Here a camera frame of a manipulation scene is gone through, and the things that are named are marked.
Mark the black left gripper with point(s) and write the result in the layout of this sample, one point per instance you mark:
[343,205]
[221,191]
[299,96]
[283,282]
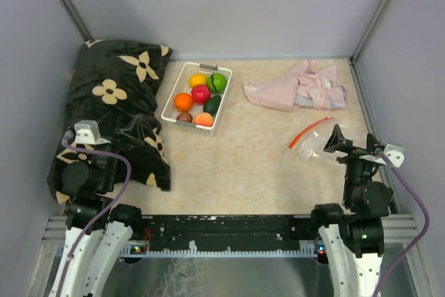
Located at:
[129,138]

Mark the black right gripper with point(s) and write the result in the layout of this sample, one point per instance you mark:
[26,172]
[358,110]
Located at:
[338,141]

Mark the clear orange zip bag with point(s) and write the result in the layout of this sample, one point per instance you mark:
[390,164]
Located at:
[310,142]

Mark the brown passion fruit toy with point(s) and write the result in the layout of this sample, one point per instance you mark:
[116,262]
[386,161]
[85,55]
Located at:
[185,117]

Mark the peach toy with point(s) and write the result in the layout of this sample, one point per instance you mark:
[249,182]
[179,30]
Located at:
[204,119]

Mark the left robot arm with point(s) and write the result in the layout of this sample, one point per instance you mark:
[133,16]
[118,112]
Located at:
[97,227]

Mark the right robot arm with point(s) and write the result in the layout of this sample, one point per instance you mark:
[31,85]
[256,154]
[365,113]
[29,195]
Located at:
[352,232]

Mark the black floral plush blanket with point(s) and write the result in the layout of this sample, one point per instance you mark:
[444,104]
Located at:
[112,80]

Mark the orange fruit toy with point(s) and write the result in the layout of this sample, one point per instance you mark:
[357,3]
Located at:
[183,102]

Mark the pink crumpled cloth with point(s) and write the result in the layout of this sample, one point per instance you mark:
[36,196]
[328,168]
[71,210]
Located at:
[301,87]

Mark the red apple toy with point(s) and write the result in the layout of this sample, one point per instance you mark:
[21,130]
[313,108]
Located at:
[200,94]

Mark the yellow lemon toy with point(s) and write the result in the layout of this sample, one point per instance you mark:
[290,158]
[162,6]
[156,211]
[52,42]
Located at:
[198,79]

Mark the dark green avocado toy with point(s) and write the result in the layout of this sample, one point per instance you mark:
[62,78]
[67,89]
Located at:
[212,105]

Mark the green watermelon ball toy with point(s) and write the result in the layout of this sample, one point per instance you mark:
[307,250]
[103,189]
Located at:
[216,83]

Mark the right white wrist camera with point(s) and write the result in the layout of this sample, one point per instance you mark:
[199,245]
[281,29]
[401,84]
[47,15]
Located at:
[381,154]

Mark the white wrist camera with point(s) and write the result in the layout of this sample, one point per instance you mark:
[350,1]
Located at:
[381,154]
[87,133]

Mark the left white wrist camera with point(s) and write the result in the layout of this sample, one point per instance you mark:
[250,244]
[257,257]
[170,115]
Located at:
[87,133]

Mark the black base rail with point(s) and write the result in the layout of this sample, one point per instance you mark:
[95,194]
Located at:
[225,232]

